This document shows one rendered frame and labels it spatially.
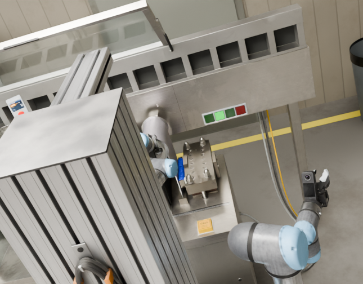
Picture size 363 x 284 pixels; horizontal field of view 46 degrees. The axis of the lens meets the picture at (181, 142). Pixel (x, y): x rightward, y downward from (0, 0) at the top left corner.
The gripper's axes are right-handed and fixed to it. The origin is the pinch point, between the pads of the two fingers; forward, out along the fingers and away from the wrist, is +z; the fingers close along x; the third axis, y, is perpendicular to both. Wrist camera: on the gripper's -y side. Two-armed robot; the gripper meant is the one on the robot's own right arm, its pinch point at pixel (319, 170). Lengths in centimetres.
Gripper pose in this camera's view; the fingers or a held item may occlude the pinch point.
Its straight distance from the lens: 182.6
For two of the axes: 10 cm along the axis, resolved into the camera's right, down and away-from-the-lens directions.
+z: 4.1, -5.7, 7.1
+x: 8.2, -0.9, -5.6
